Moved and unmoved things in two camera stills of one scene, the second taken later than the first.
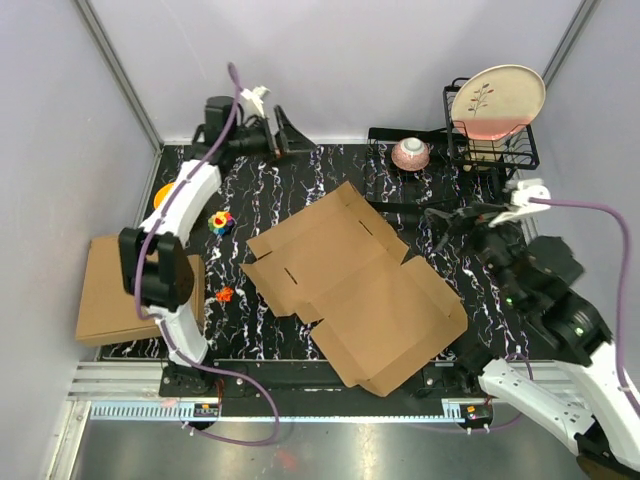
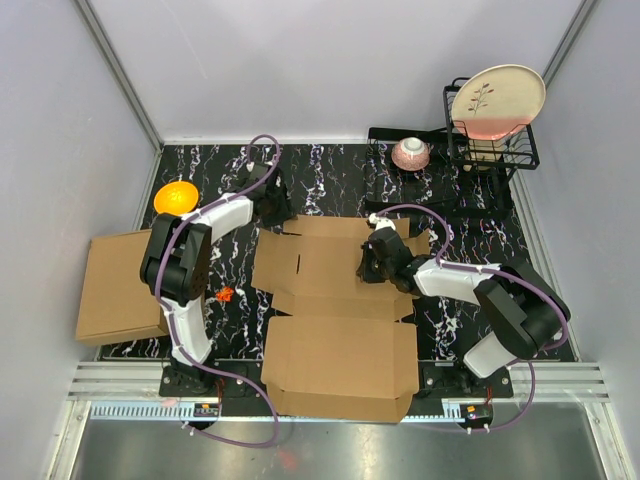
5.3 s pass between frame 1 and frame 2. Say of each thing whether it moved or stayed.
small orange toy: stayed
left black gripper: moved
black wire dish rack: stayed
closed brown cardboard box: stayed
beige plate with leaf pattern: stayed
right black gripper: moved
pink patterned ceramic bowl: stayed
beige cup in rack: stayed
